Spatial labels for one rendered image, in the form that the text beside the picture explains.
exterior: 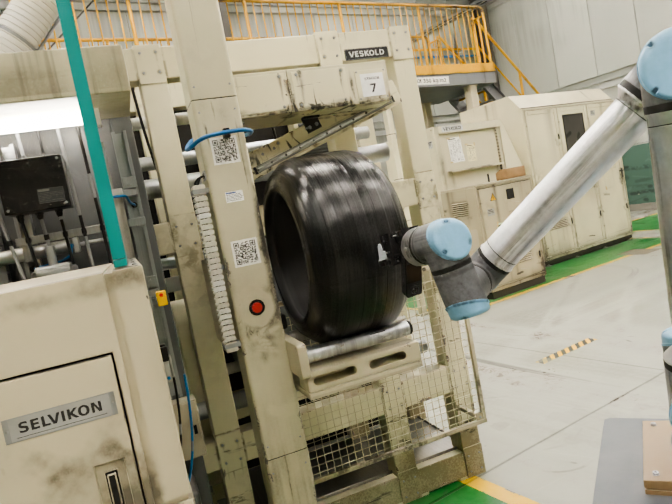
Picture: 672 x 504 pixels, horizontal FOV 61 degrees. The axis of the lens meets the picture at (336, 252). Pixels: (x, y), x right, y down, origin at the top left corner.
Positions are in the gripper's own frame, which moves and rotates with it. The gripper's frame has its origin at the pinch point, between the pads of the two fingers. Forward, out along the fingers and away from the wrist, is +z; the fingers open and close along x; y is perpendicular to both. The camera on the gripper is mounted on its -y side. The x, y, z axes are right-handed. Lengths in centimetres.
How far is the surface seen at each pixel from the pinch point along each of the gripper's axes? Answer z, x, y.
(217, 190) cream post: 18, 36, 30
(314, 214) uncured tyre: 2.9, 15.0, 16.9
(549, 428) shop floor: 106, -116, -100
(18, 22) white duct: 38, 78, 92
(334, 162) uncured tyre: 10.3, 3.1, 31.3
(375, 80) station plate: 40, -31, 64
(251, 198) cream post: 18.3, 27.1, 26.5
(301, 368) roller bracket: 12.9, 25.3, -22.5
